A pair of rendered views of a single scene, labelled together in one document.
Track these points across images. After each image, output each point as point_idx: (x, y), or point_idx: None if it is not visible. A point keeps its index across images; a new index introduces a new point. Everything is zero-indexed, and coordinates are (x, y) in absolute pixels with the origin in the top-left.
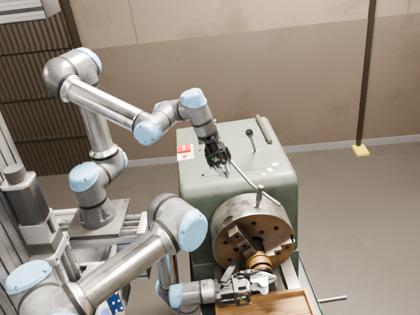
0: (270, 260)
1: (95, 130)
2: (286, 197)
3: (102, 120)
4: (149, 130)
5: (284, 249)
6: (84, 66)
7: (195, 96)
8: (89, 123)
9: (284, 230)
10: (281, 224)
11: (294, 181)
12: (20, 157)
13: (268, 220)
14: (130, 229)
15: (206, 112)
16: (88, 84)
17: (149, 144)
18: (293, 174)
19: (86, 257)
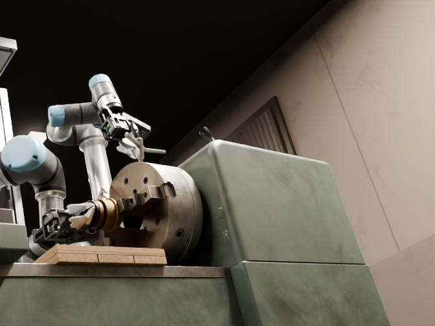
0: (114, 205)
1: (92, 178)
2: (203, 169)
3: (100, 169)
4: (49, 107)
5: (144, 199)
6: None
7: (93, 76)
8: (89, 173)
9: (153, 180)
10: (148, 171)
11: (209, 145)
12: (20, 192)
13: (136, 171)
14: None
15: (101, 87)
16: (87, 134)
17: (50, 120)
18: (214, 140)
19: None
